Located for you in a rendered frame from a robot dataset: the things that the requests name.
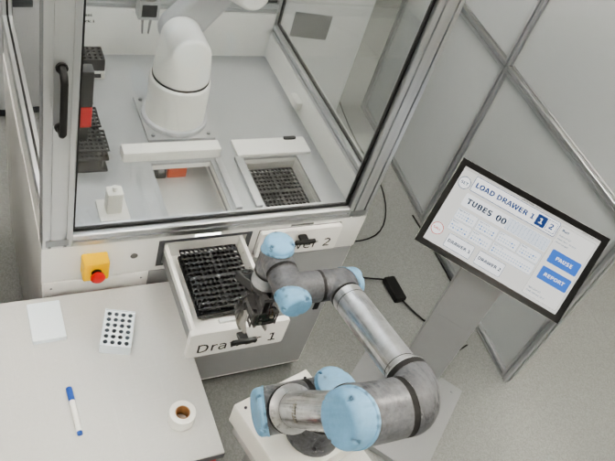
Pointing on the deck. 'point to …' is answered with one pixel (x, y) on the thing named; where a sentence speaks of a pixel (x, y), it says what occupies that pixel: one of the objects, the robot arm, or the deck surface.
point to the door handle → (62, 100)
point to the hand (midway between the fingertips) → (246, 322)
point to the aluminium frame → (53, 226)
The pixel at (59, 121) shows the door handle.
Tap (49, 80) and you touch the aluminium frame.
